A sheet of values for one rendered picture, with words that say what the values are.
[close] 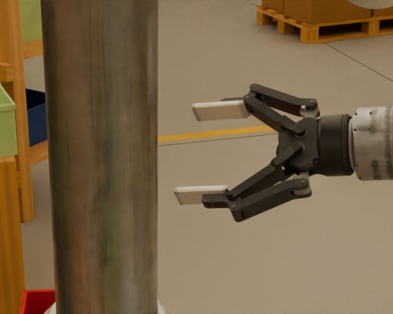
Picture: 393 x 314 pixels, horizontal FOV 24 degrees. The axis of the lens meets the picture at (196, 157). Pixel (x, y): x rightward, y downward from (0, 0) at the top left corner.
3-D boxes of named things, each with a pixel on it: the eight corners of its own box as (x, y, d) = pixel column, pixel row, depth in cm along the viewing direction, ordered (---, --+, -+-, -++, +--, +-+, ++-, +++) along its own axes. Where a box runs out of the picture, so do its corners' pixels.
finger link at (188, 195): (234, 199, 112) (233, 204, 111) (181, 200, 114) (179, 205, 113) (228, 184, 109) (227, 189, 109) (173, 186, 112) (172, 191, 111)
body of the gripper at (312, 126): (351, 97, 109) (276, 102, 112) (346, 152, 104) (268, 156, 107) (360, 136, 115) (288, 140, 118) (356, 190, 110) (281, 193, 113)
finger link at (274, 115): (297, 135, 110) (306, 128, 111) (239, 94, 117) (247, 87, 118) (304, 155, 113) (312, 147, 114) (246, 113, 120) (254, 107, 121)
